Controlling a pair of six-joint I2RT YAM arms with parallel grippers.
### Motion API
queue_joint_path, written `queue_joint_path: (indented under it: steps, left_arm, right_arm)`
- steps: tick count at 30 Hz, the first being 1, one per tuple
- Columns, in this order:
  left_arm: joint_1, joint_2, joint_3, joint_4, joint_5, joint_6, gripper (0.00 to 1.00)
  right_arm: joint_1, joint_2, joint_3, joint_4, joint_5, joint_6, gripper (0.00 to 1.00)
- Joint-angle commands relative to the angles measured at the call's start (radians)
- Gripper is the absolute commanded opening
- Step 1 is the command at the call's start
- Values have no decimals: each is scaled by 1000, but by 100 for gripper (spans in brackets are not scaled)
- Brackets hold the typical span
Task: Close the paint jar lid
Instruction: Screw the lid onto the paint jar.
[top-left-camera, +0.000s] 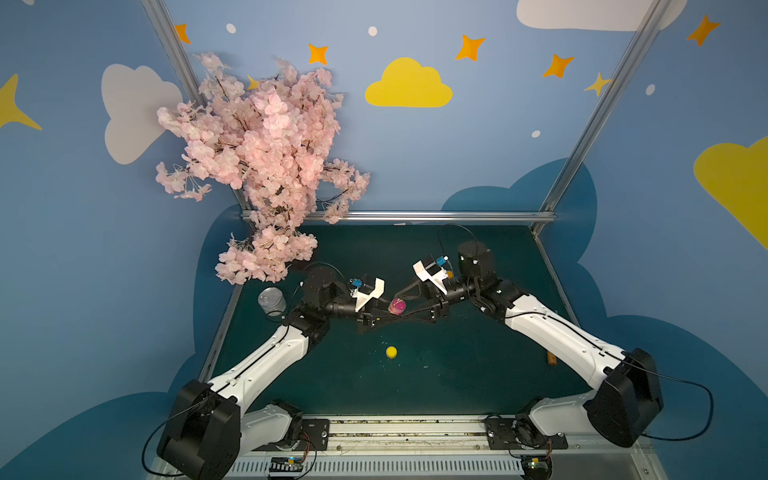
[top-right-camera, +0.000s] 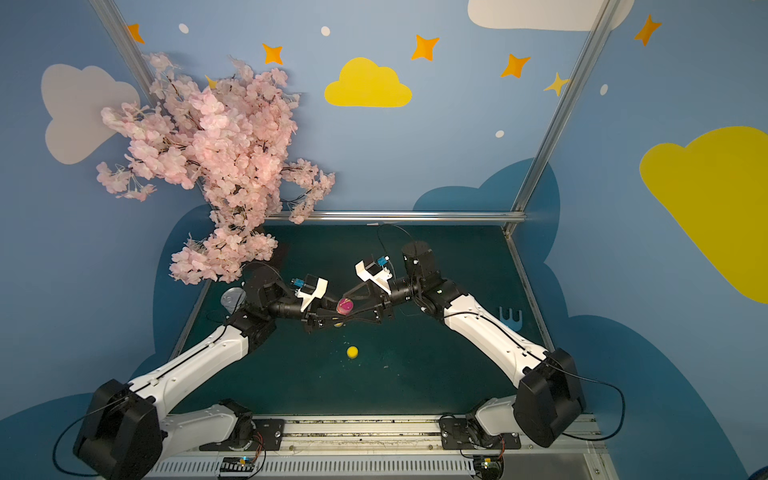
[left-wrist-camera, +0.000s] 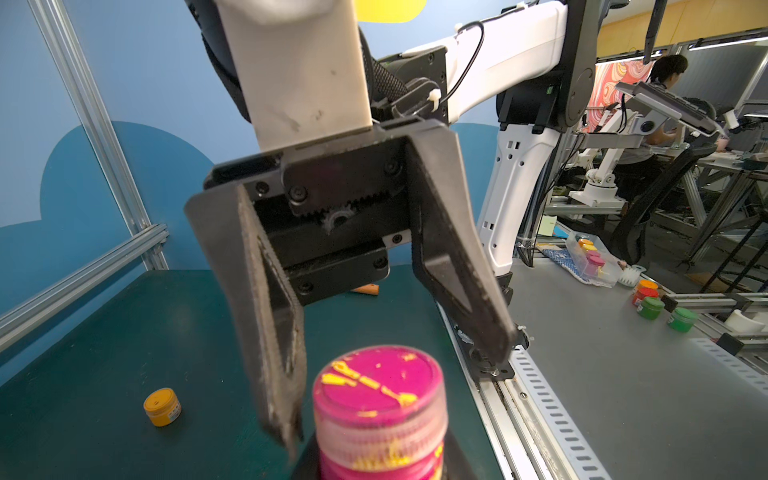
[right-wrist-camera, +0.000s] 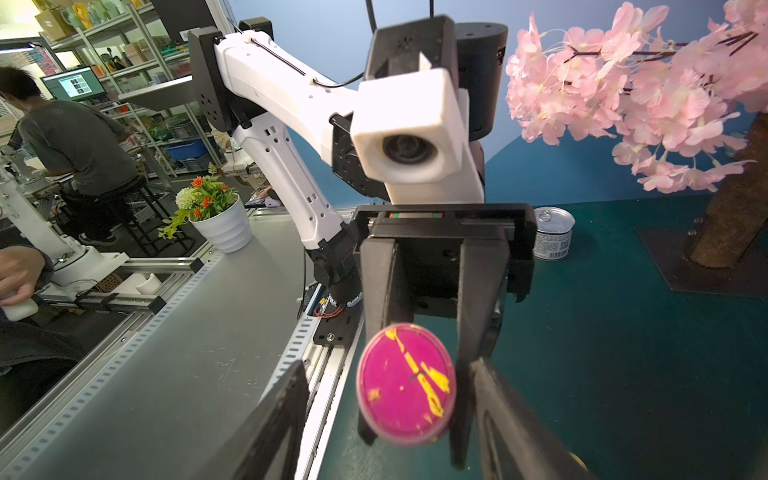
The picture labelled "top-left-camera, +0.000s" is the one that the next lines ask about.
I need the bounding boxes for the magenta paint jar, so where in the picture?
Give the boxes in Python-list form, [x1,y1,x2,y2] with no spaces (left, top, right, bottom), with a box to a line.
[388,298,407,316]

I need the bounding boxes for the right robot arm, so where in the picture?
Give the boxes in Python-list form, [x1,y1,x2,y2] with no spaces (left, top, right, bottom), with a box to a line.
[413,241,663,448]

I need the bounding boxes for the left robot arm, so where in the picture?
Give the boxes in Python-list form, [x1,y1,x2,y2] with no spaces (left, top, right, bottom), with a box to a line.
[154,266,385,479]

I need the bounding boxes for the silver metal can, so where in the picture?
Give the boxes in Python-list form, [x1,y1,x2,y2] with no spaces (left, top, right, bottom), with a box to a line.
[258,287,287,318]

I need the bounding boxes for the left electronics board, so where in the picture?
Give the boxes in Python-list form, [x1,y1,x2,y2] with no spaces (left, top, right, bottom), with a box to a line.
[266,456,308,479]

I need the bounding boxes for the electronics board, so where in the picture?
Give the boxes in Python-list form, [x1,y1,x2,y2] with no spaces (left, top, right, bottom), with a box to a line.
[266,456,308,479]
[520,456,553,480]

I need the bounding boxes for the right electronics board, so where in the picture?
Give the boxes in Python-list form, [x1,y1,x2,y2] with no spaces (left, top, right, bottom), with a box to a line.
[520,456,553,480]

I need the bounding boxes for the pink cherry blossom tree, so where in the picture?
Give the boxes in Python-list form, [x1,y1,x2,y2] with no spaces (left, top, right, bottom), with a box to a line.
[155,53,370,285]

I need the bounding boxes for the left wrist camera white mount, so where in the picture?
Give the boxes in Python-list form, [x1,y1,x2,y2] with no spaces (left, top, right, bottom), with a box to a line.
[350,275,385,312]

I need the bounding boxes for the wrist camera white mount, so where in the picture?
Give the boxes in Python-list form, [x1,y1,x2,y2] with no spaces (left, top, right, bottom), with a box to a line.
[413,255,449,294]
[350,275,385,312]

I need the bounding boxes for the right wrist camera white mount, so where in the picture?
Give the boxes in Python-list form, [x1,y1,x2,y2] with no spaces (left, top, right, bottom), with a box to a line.
[413,255,449,294]

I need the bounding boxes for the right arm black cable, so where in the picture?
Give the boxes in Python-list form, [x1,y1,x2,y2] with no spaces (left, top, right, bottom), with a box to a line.
[436,223,715,443]

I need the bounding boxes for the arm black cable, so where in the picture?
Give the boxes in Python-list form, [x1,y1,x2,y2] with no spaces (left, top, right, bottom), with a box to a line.
[436,223,715,443]
[140,260,349,478]

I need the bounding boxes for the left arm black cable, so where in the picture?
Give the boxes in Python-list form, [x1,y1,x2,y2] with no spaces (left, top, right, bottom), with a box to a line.
[140,260,349,478]

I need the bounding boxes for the horizontal aluminium frame bar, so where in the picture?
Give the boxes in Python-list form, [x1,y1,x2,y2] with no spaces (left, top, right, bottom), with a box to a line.
[339,211,556,224]

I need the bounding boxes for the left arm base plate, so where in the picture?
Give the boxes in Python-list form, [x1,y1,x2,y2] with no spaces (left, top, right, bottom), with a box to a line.
[257,418,330,452]

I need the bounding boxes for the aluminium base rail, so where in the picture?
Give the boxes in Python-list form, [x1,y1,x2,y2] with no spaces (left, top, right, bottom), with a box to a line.
[143,413,667,480]

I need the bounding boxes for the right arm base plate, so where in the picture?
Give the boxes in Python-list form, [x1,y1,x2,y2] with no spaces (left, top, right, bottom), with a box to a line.
[482,414,569,451]

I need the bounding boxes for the right aluminium frame post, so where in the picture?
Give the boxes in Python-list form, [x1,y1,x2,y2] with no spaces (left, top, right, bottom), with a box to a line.
[539,0,673,223]

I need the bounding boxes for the aluminium frame post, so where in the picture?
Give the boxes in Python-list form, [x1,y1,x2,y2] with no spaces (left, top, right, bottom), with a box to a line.
[140,0,253,211]
[539,0,673,223]

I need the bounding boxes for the left aluminium frame post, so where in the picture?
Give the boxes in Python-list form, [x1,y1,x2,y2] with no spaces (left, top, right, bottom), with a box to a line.
[140,0,253,211]

